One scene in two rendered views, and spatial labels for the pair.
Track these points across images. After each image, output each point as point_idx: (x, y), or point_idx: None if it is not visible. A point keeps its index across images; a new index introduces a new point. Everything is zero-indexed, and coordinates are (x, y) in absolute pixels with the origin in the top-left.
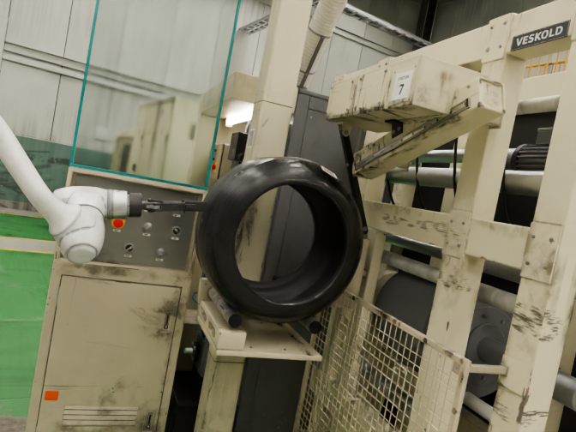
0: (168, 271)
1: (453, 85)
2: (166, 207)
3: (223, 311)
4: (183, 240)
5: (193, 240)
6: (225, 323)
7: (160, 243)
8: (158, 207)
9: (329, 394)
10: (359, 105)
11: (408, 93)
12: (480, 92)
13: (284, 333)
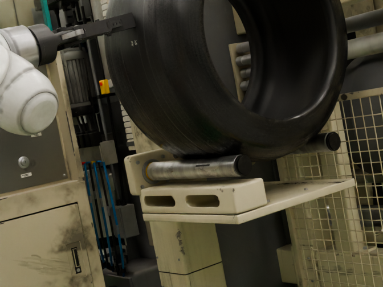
0: (47, 187)
1: None
2: (91, 28)
3: (210, 167)
4: (49, 133)
5: (62, 127)
6: (220, 183)
7: (18, 148)
8: (82, 30)
9: (357, 244)
10: None
11: None
12: None
13: (273, 185)
